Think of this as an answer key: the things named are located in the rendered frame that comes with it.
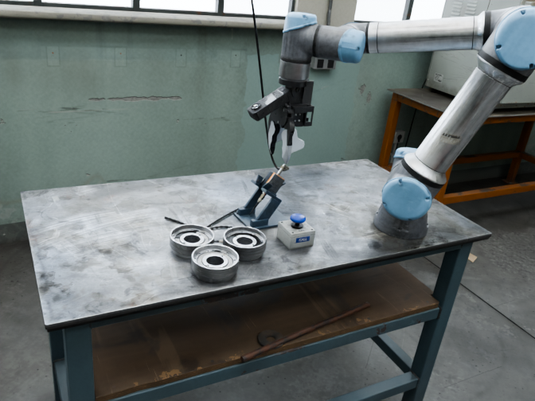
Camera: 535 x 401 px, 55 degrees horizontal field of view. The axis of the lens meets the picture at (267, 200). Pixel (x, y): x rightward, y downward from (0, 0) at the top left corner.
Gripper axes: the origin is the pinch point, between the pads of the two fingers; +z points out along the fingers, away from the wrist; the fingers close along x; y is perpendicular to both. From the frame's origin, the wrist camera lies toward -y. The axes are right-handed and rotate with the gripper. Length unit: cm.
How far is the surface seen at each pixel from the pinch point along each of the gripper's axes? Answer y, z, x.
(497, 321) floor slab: 138, 99, 4
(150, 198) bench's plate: -27.2, 18.7, 21.3
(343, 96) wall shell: 134, 26, 143
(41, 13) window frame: -38, -15, 140
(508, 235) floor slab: 222, 98, 63
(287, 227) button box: -2.6, 14.3, -13.0
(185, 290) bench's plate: -33.5, 18.9, -23.3
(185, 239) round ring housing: -27.2, 17.0, -6.5
